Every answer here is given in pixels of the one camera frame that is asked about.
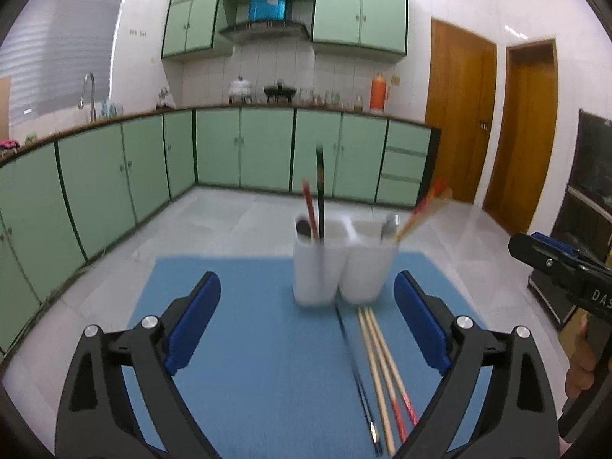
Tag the wooden door in frame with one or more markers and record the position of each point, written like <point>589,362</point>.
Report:
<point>526,143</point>

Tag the black glass-front cabinet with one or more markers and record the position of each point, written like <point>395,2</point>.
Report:
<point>583,186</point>

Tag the green wall cabinets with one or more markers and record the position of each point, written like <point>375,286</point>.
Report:
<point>358,14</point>

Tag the metal sink faucet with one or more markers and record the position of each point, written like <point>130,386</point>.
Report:
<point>92,105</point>

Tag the blue box above hood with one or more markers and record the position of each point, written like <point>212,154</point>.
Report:
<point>267,5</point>

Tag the wooden chopstick with red end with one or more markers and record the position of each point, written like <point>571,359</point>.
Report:
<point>385,373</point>
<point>394,368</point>
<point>428,216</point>
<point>420,210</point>

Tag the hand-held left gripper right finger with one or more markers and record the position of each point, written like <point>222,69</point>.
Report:
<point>423,325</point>

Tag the black wok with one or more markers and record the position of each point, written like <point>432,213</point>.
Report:
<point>279,91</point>

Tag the green base kitchen cabinets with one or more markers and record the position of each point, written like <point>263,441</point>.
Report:
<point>267,148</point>

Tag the light wooden chopstick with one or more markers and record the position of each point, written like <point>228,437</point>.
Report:
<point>376,382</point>

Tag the bottles by the sink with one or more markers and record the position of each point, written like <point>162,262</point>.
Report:
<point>111,108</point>

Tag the grey window blind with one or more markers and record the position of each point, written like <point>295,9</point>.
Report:
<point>71,48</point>

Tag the orange thermos flask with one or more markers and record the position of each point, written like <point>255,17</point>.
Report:
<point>378,93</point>

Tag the brown chopstick with red end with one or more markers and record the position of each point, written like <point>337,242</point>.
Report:
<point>311,210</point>

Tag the blue table mat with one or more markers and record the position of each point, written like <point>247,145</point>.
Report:
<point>267,368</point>

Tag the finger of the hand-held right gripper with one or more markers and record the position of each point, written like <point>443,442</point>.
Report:
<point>554,243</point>
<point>540,258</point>

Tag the glass jar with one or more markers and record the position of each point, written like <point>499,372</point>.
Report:
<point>358,102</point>

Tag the white lidded pot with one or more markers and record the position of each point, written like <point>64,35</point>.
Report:
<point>240,88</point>

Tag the white two-compartment utensil holder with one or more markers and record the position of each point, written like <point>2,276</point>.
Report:
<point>315,272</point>

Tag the black chopstick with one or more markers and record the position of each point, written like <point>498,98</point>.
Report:
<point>320,191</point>
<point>359,382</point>

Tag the metal spoon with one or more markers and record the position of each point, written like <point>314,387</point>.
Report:
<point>389,223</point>

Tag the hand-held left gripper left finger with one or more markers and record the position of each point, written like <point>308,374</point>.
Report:
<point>193,325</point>

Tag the black plastic spoon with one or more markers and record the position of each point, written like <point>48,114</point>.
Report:
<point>303,227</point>

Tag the pink cloth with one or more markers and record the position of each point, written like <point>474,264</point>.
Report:
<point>8,145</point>

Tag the person's right hand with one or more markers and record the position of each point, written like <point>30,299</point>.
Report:
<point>581,373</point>

